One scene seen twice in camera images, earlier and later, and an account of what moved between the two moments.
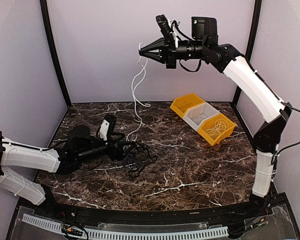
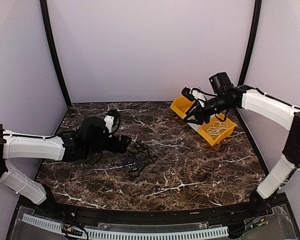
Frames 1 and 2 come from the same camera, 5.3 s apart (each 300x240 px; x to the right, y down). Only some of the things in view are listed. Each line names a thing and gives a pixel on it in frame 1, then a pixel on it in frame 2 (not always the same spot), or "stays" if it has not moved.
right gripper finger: x=155 y=45 -> x=188 y=115
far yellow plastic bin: x=182 y=103 stays
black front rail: x=231 y=213 stays
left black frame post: x=45 y=13 stays
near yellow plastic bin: x=216 y=129 stays
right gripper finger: x=155 y=56 -> x=194 y=121
